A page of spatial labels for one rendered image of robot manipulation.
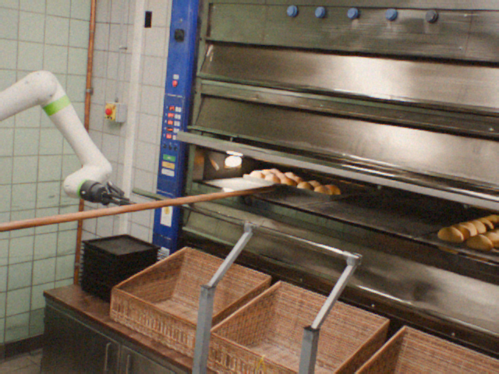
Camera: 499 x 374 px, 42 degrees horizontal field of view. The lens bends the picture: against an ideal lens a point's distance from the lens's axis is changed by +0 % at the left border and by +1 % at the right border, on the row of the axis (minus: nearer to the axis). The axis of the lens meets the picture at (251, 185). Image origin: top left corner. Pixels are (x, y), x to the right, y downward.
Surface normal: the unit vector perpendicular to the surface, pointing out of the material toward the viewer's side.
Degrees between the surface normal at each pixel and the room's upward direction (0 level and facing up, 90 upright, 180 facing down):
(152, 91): 90
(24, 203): 90
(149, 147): 90
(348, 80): 70
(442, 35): 90
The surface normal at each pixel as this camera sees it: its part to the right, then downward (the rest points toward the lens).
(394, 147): -0.56, -0.27
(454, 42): -0.63, 0.07
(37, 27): 0.76, 0.20
